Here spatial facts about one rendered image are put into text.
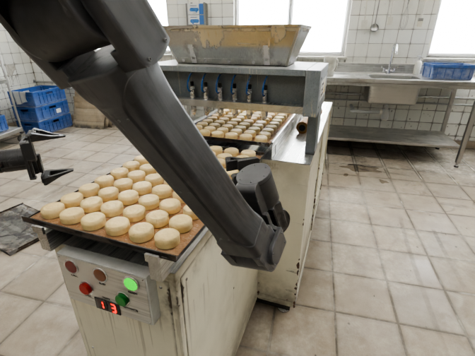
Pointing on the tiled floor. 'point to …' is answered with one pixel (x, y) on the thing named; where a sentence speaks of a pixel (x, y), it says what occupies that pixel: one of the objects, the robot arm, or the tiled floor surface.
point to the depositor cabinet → (305, 188)
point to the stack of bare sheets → (16, 229)
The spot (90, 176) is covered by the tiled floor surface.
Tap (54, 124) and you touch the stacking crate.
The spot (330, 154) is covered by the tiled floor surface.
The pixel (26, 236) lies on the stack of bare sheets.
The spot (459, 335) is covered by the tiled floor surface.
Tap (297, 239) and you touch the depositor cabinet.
